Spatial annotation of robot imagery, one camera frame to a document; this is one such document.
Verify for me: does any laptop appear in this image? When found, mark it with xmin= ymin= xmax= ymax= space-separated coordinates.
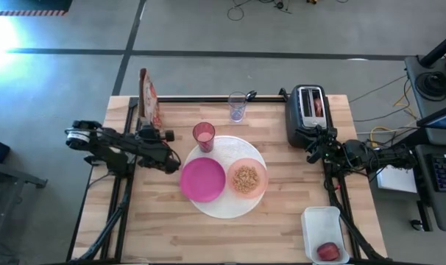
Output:
xmin=415 ymin=102 xmax=446 ymax=146

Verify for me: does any magenta plastic plate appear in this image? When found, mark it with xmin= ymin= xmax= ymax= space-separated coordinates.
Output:
xmin=179 ymin=156 xmax=227 ymax=203

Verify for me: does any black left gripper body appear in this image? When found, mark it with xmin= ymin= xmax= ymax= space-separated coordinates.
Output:
xmin=134 ymin=124 xmax=182 ymax=176

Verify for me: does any red translucent tumbler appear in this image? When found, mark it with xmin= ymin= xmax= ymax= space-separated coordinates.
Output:
xmin=191 ymin=121 xmax=216 ymax=154

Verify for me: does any clear drinking glass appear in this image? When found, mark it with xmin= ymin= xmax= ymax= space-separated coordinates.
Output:
xmin=227 ymin=91 xmax=249 ymax=123

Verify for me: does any peach plastic bowl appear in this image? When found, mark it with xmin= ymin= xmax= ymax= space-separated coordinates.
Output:
xmin=226 ymin=157 xmax=270 ymax=200

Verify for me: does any grey desk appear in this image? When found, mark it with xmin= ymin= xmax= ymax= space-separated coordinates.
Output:
xmin=404 ymin=54 xmax=446 ymax=233

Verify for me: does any round black coiled cable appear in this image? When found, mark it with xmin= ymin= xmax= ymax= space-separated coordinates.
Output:
xmin=414 ymin=70 xmax=446 ymax=102

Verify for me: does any red apple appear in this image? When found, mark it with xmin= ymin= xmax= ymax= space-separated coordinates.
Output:
xmin=316 ymin=241 xmax=341 ymax=263

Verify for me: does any black metal table frame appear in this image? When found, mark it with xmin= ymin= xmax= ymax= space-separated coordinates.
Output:
xmin=66 ymin=94 xmax=393 ymax=265

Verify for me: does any bagel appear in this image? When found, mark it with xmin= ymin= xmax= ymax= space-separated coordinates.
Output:
xmin=312 ymin=96 xmax=325 ymax=119

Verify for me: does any grey metal cart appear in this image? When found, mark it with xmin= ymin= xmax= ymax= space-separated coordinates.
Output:
xmin=0 ymin=158 xmax=49 ymax=265

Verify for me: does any dark two-slot toaster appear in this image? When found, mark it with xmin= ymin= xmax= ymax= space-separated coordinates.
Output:
xmin=284 ymin=84 xmax=335 ymax=149

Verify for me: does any white plastic container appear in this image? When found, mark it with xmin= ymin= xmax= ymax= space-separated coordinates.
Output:
xmin=300 ymin=205 xmax=351 ymax=265

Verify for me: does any cereal pile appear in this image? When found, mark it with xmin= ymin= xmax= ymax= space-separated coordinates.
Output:
xmin=231 ymin=165 xmax=261 ymax=194

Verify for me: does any black cable loop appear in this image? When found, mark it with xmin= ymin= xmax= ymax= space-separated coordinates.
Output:
xmin=226 ymin=4 xmax=245 ymax=22

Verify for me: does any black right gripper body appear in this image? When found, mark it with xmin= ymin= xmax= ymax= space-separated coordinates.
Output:
xmin=306 ymin=124 xmax=339 ymax=163

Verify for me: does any yellow cable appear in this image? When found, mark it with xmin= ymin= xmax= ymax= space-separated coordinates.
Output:
xmin=369 ymin=93 xmax=420 ymax=145

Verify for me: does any white paper sheet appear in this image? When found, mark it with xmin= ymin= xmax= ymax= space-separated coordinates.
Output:
xmin=375 ymin=163 xmax=420 ymax=194

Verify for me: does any orange pumpkin cereal box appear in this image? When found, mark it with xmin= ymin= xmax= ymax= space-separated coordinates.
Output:
xmin=138 ymin=67 xmax=163 ymax=130

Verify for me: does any white round woven placemat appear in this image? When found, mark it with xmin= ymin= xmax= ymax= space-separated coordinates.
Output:
xmin=182 ymin=135 xmax=268 ymax=220

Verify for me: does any spoon with teal handle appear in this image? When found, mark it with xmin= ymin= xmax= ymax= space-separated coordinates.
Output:
xmin=241 ymin=89 xmax=258 ymax=111

